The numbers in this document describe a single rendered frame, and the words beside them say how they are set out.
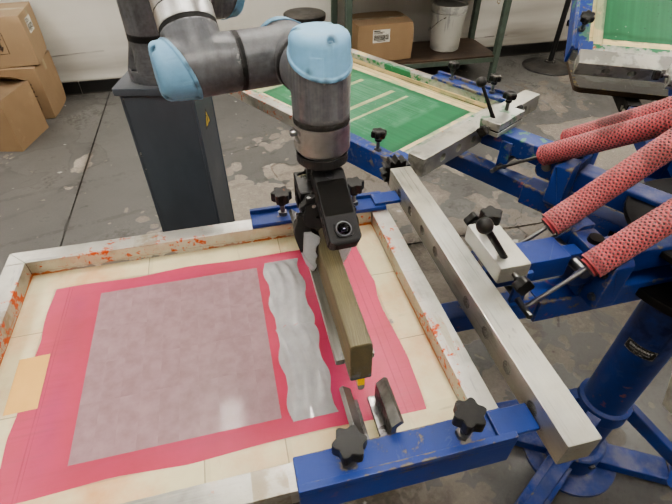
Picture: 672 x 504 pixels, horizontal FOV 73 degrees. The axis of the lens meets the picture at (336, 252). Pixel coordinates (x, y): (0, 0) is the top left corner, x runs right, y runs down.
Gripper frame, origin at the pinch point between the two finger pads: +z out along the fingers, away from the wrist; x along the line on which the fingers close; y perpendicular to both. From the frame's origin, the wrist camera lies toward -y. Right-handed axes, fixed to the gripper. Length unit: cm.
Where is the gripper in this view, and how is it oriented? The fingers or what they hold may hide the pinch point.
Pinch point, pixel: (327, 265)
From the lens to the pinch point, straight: 74.4
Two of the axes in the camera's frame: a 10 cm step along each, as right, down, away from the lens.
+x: -9.7, 1.6, -1.8
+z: 0.0, 7.5, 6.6
